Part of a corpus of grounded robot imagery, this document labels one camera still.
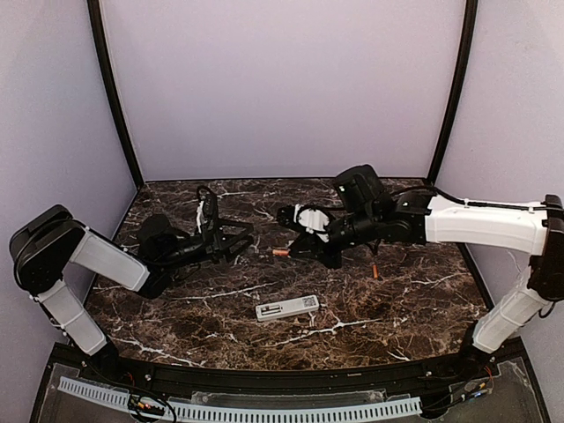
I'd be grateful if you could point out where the white remote control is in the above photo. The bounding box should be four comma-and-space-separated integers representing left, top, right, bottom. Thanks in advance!
256, 295, 320, 323

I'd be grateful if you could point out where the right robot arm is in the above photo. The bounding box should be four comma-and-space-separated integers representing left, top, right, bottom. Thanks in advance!
277, 165, 563, 355

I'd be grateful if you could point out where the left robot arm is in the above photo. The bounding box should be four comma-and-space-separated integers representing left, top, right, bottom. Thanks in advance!
9, 204, 253, 360

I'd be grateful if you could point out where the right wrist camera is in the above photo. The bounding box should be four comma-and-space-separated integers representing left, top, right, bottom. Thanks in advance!
277, 204, 332, 242

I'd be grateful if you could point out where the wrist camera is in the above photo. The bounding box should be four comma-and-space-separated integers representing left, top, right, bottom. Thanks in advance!
196, 185, 219, 241
277, 204, 332, 242

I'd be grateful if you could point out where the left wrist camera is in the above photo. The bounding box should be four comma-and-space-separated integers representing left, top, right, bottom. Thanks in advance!
196, 185, 219, 241

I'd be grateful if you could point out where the black front rail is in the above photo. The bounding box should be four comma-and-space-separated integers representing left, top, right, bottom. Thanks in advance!
67, 352, 484, 397

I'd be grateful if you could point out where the white slotted cable duct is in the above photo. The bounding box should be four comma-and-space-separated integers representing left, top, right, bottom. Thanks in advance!
57, 376, 422, 422

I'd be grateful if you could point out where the left black frame post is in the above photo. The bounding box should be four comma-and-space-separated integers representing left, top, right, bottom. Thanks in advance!
86, 0, 145, 190

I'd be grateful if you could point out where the black frame post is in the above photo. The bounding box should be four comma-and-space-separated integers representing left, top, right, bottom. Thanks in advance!
86, 0, 145, 190
426, 0, 479, 185

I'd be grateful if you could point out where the right black frame post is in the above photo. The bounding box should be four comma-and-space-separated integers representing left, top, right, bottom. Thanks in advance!
426, 0, 479, 185

